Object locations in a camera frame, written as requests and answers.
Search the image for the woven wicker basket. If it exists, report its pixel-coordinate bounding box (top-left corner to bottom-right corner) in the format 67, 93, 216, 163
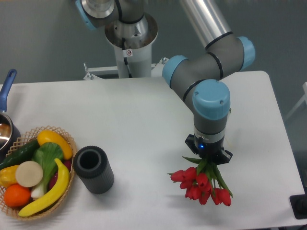
0, 126, 77, 221

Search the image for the beige round radish slice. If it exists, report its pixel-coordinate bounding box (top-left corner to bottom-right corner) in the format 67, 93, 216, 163
15, 161, 43, 187

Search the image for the yellow banana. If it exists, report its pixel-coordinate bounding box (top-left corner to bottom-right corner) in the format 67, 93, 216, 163
18, 158, 70, 217

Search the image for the orange fruit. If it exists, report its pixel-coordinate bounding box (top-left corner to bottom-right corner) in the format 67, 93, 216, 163
3, 184, 31, 207

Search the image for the black device at table edge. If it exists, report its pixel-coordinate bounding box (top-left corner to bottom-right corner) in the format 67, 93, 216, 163
289, 194, 307, 219

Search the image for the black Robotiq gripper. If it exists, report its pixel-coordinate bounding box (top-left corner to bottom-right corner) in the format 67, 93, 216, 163
185, 134, 233, 164

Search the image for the green bok choy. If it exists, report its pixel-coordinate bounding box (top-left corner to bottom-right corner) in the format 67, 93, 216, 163
31, 142, 63, 200

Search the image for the dark red vegetable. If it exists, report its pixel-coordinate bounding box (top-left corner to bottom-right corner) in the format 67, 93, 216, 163
48, 160, 72, 191

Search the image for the red tulip bouquet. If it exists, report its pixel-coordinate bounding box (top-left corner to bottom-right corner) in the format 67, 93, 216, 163
169, 157, 233, 206

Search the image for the yellow bell pepper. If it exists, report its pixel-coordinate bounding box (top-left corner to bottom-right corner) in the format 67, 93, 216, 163
0, 165, 19, 188

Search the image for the green cucumber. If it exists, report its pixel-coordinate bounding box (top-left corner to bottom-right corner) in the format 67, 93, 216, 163
0, 139, 40, 170

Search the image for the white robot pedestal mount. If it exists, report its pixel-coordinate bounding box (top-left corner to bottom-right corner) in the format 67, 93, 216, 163
83, 13, 169, 80

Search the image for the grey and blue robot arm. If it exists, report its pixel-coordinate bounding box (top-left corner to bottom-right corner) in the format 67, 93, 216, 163
75, 0, 255, 164

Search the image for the white furniture frame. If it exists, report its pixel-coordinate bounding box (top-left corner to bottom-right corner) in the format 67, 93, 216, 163
284, 82, 307, 122

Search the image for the dark grey ribbed vase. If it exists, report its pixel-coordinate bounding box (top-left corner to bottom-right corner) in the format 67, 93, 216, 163
72, 146, 115, 194

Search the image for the blue handled saucepan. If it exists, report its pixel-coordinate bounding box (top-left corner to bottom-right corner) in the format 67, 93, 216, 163
0, 69, 21, 162

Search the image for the yellow lemon squash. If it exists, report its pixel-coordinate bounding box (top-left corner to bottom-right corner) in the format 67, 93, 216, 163
37, 130, 73, 160

